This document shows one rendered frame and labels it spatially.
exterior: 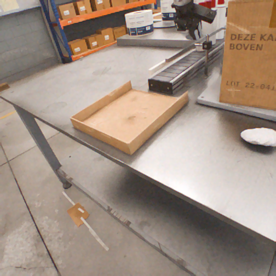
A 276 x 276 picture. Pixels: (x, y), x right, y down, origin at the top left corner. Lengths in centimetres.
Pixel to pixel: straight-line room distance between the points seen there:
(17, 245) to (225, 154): 142
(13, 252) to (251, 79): 157
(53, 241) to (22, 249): 21
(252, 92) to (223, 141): 17
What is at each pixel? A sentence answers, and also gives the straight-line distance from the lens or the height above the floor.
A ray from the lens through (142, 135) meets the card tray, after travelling 51.
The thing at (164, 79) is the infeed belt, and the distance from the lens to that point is 75.
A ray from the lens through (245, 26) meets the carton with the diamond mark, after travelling 57.
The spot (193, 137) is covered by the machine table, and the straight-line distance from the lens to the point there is 53.
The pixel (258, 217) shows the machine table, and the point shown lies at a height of 83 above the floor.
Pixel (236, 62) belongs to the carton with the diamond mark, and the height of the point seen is 98.
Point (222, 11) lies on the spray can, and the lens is 120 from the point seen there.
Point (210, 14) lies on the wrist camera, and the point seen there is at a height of 105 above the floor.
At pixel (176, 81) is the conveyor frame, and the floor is 87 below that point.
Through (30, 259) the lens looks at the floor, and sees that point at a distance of 150.
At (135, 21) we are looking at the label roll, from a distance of 155.
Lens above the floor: 117
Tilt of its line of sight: 38 degrees down
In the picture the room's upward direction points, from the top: 11 degrees counter-clockwise
